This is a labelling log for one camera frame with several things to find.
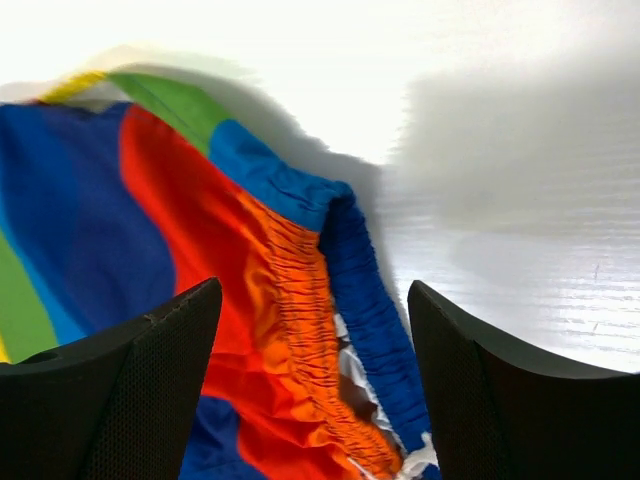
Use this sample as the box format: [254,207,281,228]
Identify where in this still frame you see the rainbow striped shorts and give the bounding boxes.
[1,73,440,479]

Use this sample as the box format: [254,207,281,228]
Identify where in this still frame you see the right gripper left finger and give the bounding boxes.
[1,278,222,479]

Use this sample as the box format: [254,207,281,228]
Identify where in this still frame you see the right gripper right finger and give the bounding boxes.
[408,281,639,479]

